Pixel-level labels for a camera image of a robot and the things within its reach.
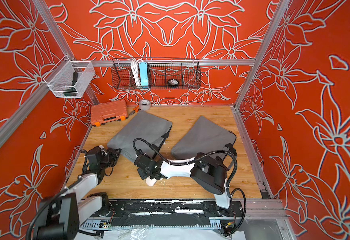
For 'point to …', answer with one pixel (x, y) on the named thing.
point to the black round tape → (173, 82)
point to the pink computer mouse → (150, 182)
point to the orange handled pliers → (135, 110)
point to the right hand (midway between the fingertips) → (140, 166)
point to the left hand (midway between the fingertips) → (121, 148)
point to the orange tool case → (112, 111)
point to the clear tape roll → (145, 105)
